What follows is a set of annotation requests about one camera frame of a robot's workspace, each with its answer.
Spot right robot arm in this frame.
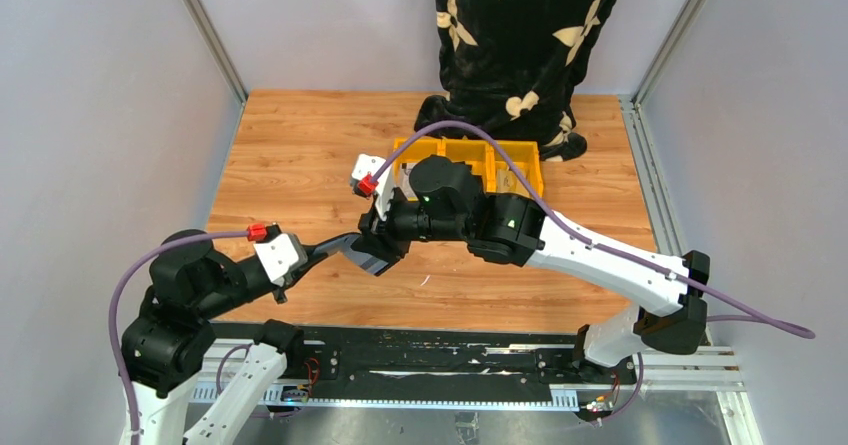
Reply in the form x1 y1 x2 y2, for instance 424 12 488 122
352 155 709 367

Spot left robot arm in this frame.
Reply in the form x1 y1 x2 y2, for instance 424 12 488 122
109 224 357 444

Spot beige cards in bin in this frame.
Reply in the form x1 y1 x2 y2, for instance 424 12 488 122
496 167 529 197

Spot left yellow bin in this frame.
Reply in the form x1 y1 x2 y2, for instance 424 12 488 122
392 137 443 201

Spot right yellow bin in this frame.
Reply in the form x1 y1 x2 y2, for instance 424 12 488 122
487 140 544 199

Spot black floral blanket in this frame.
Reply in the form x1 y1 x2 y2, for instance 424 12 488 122
414 0 617 162

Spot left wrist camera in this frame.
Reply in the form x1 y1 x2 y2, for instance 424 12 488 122
247 223 307 288

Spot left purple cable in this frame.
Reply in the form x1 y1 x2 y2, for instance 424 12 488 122
107 229 266 445

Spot purple cable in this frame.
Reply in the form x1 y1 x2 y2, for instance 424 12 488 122
107 229 266 445
370 119 816 423

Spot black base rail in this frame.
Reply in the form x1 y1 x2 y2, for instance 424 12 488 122
211 322 641 411

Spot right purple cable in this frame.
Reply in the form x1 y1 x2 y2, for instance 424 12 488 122
370 119 816 423

